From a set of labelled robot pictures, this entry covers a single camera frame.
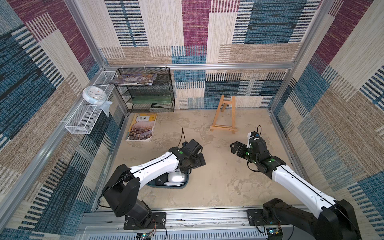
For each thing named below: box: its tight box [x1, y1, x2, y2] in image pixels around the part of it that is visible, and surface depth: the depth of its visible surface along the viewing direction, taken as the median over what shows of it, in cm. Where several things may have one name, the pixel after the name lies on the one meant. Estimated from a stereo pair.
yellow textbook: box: [125, 112, 158, 142], surface depth 110 cm
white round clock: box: [82, 85, 107, 106], surface depth 76 cm
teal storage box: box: [146, 171, 190, 189], surface depth 85 cm
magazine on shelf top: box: [108, 73, 157, 86], surface depth 87 cm
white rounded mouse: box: [163, 172, 188, 187], surface depth 86 cm
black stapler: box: [150, 103, 171, 108], surface depth 111 cm
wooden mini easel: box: [209, 95, 238, 134], surface depth 105 cm
